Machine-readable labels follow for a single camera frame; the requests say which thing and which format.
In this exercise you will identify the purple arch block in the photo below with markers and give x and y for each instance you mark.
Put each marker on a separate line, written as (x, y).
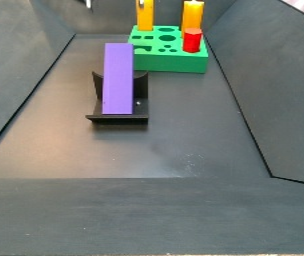
(117, 84)

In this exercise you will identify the black L-shaped fixture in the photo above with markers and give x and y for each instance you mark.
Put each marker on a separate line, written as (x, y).
(140, 114)

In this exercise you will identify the green foam shape board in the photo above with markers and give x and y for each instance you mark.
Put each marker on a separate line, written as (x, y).
(158, 52)

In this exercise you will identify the red cylinder peg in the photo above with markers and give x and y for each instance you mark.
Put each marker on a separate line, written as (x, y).
(190, 40)

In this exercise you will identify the yellow star peg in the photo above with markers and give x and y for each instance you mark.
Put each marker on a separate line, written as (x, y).
(192, 14)

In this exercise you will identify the yellow square block peg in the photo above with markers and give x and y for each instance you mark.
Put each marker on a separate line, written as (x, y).
(144, 14)

